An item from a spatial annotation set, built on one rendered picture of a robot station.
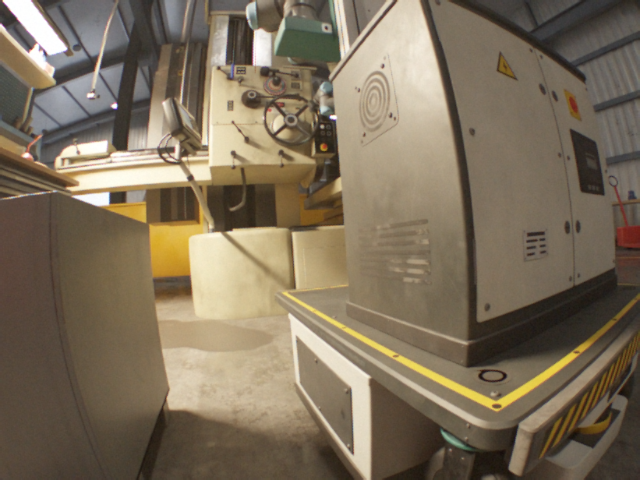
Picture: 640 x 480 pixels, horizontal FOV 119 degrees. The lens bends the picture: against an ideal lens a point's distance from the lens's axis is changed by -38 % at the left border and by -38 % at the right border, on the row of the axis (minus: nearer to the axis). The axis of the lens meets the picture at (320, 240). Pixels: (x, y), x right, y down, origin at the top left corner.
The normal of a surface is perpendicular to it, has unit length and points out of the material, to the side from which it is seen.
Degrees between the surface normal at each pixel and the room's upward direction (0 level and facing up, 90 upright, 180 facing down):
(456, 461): 90
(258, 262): 90
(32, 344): 90
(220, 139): 90
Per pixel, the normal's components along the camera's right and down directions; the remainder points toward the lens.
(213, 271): -0.15, 0.00
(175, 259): 0.29, -0.04
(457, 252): -0.94, 0.06
